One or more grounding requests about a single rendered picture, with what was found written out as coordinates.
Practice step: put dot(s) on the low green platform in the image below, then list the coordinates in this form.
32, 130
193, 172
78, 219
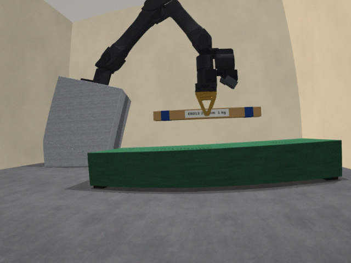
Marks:
216, 165

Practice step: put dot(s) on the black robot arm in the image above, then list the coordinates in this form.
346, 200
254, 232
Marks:
154, 12

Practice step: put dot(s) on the brown flat pack with blue bands and white label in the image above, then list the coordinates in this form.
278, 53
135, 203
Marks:
233, 112

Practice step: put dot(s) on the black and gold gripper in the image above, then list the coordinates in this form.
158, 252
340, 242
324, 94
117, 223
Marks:
206, 91

